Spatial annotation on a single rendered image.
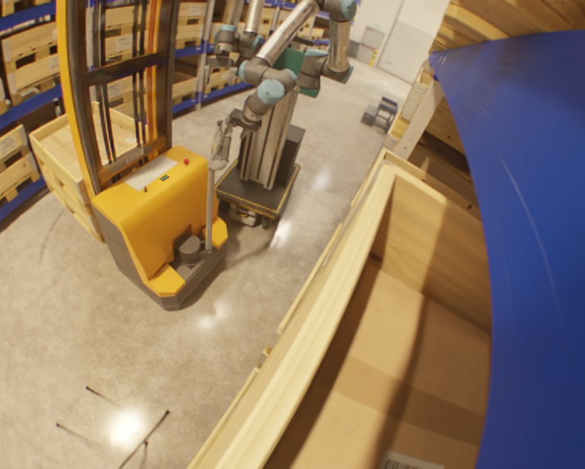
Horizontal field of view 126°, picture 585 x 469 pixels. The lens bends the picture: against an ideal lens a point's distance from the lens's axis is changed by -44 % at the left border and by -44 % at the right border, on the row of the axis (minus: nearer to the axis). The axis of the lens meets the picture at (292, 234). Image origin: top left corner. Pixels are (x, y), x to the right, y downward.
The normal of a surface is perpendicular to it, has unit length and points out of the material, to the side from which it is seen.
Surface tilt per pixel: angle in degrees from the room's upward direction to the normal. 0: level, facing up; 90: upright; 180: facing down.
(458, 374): 0
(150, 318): 0
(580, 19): 90
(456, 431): 0
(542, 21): 90
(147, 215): 68
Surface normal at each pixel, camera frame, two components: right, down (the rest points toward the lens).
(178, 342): 0.25, -0.63
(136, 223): 0.89, 0.22
